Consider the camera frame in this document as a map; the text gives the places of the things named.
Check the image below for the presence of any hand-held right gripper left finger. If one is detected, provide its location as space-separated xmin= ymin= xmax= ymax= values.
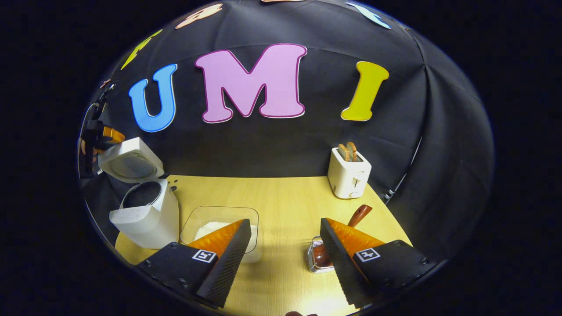
xmin=136 ymin=219 xmax=253 ymax=309

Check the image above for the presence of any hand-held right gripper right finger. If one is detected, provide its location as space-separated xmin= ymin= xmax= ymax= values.
xmin=319 ymin=217 xmax=440 ymax=309

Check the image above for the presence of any metal wire chopstick holder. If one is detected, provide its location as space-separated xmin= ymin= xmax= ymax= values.
xmin=307 ymin=236 xmax=336 ymax=274

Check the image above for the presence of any white rice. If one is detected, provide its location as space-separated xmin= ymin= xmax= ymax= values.
xmin=193 ymin=221 xmax=257 ymax=254

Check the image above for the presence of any brown wooden spoon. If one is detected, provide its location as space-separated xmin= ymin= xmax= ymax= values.
xmin=313 ymin=205 xmax=373 ymax=268

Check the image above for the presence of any white rice cooker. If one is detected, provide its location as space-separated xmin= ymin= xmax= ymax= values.
xmin=97 ymin=137 xmax=180 ymax=250

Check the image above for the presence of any clear plastic container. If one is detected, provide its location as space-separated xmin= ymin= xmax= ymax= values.
xmin=180 ymin=205 xmax=263 ymax=264

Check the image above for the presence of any white toaster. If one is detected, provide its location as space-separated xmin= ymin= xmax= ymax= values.
xmin=327 ymin=147 xmax=372 ymax=199

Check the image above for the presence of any black backdrop cloth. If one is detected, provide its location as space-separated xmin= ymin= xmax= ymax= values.
xmin=78 ymin=0 xmax=496 ymax=264

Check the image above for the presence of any black power cable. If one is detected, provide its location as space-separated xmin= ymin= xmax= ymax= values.
xmin=384 ymin=136 xmax=423 ymax=202

